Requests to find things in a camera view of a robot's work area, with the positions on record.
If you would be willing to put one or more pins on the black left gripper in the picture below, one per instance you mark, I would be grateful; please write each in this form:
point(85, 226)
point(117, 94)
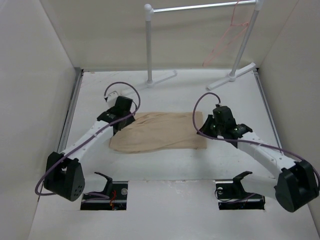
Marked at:
point(130, 120)

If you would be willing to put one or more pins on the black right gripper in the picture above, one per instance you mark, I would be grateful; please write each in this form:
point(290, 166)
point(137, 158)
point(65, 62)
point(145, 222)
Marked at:
point(205, 128)

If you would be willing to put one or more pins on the beige drawstring trousers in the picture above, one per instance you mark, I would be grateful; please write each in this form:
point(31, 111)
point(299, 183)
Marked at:
point(154, 131)

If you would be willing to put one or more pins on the pink wire hanger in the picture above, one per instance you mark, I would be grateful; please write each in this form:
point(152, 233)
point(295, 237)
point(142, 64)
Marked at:
point(232, 33)

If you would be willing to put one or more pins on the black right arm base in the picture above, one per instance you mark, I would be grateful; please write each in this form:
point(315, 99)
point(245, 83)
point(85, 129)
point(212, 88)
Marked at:
point(231, 195)

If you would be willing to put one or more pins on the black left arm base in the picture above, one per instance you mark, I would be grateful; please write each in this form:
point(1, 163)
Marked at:
point(102, 193)

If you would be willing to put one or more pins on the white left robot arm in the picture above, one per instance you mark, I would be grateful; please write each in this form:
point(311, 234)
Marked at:
point(64, 173)

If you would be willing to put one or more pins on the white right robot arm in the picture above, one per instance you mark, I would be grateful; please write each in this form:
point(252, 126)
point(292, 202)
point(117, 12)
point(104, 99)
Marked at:
point(295, 183)

